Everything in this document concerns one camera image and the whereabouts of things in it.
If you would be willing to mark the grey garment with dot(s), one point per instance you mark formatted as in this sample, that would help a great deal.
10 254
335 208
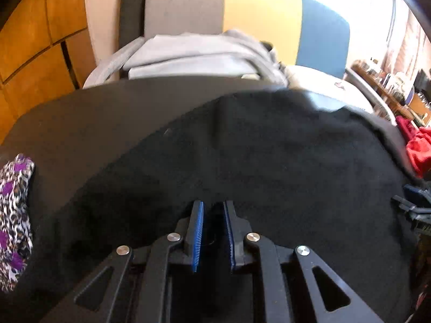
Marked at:
188 53

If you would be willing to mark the red knit sweater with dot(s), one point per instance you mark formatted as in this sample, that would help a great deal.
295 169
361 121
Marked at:
421 151

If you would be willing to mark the wooden desk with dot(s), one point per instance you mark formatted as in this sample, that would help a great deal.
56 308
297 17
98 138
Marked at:
394 100

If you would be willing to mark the beige patterned curtain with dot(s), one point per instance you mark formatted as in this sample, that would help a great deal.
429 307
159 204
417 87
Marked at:
416 47

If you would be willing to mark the grey yellow blue sofa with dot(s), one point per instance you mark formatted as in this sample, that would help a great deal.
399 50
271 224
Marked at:
256 13

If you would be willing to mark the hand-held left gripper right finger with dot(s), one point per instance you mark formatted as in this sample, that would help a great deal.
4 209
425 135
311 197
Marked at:
229 235

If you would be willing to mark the purple leopard print cloth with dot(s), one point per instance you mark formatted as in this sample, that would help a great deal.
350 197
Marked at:
15 215

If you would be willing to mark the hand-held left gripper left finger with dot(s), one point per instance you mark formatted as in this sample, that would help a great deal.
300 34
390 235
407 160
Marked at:
198 235

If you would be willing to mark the white printed cushion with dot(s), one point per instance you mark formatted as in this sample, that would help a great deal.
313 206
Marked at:
323 84

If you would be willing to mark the black sweater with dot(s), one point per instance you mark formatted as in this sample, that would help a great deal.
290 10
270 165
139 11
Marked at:
269 158

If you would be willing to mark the orange wooden wardrobe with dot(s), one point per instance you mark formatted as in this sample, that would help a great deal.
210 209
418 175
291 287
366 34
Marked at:
30 40

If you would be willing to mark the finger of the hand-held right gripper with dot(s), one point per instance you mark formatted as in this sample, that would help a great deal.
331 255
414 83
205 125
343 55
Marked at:
417 192
404 205

